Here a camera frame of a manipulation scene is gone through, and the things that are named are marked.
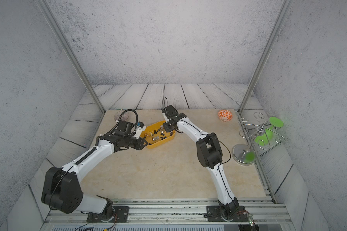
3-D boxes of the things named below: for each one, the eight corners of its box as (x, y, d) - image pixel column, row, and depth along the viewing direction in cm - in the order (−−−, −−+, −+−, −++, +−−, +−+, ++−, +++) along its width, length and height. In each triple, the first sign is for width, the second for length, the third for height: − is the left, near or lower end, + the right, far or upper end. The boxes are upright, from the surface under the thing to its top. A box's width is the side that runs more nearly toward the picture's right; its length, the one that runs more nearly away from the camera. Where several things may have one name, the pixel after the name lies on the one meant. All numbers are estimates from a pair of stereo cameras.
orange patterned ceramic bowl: (222, 123, 113) (223, 120, 111) (215, 114, 119) (216, 111, 117) (233, 119, 116) (234, 116, 113) (226, 111, 122) (227, 108, 119)
